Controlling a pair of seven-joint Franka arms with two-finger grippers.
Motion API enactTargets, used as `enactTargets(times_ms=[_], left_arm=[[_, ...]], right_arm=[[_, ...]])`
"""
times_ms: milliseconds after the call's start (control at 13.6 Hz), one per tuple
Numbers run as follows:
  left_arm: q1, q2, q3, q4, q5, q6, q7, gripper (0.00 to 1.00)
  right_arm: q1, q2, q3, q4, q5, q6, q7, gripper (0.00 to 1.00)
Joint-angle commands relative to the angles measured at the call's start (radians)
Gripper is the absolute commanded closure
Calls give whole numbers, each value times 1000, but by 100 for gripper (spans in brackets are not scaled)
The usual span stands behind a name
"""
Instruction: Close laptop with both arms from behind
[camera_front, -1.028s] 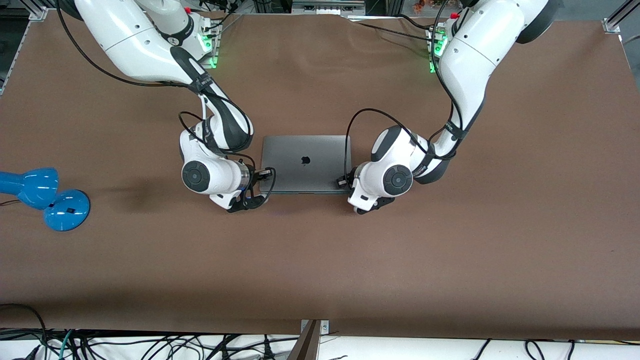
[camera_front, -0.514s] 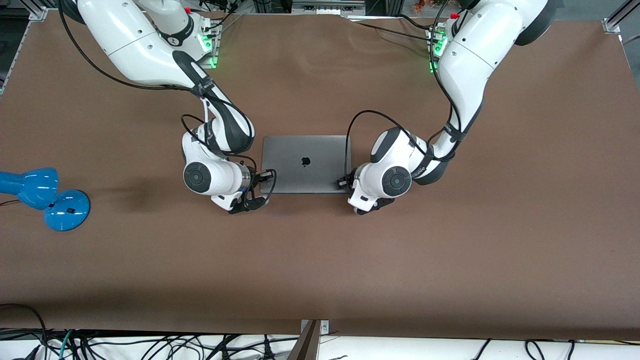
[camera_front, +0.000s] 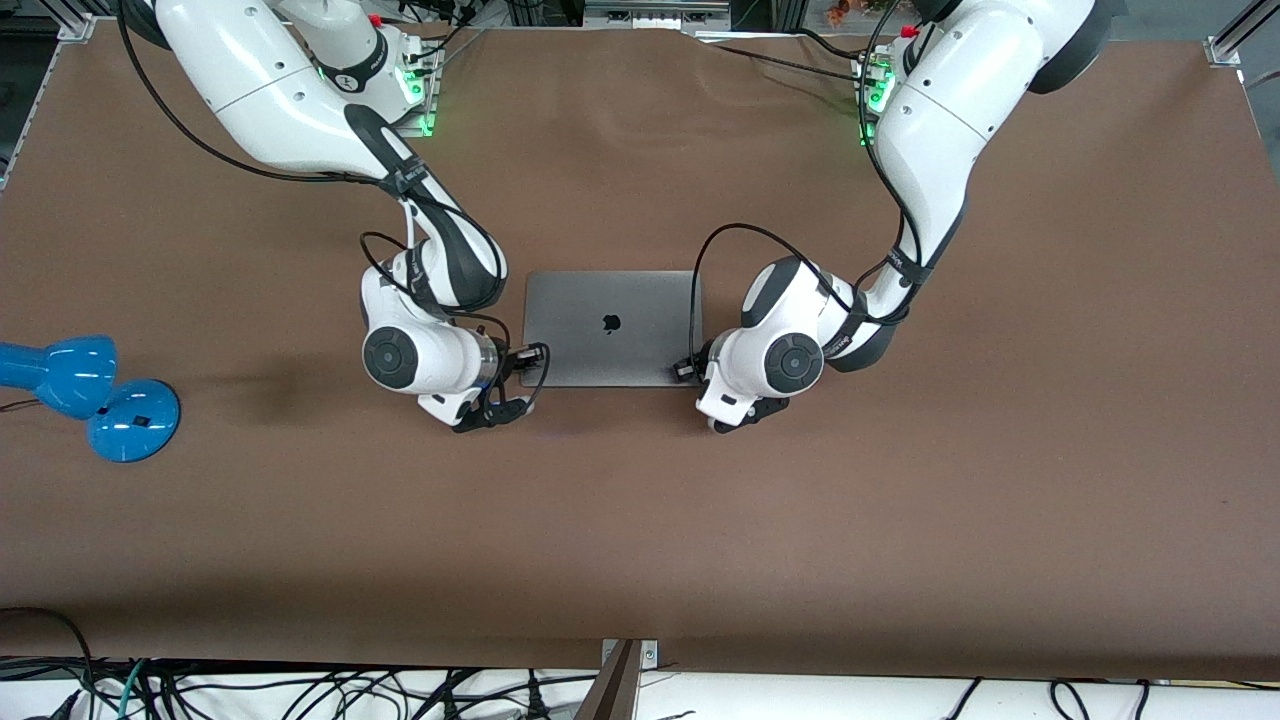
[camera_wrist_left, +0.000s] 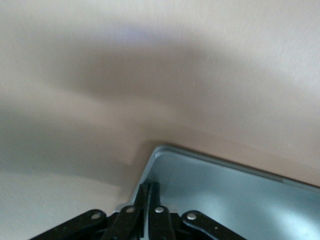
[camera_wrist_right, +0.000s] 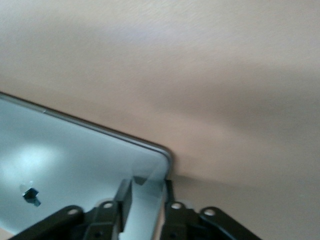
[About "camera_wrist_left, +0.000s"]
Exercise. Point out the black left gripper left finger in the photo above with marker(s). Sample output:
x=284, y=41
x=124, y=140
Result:
x=125, y=225

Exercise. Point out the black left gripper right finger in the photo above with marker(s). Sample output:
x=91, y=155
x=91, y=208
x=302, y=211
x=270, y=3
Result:
x=162, y=225

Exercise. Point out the grey laptop with black screen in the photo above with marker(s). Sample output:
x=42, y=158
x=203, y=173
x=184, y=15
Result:
x=225, y=195

